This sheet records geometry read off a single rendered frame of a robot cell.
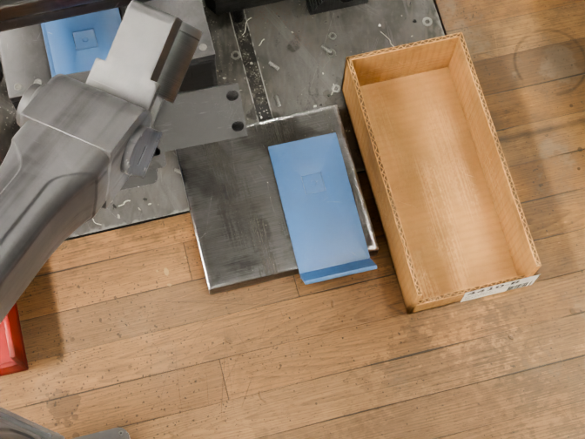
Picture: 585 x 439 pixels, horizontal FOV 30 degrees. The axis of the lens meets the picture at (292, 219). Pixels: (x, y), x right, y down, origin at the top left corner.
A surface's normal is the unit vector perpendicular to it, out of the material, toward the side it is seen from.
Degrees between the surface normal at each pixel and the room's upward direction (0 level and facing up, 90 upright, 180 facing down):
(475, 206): 0
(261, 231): 0
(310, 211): 0
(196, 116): 29
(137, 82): 20
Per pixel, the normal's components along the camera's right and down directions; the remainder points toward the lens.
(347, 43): 0.03, -0.33
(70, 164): 0.18, -0.64
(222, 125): 0.23, 0.14
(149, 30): -0.11, 0.00
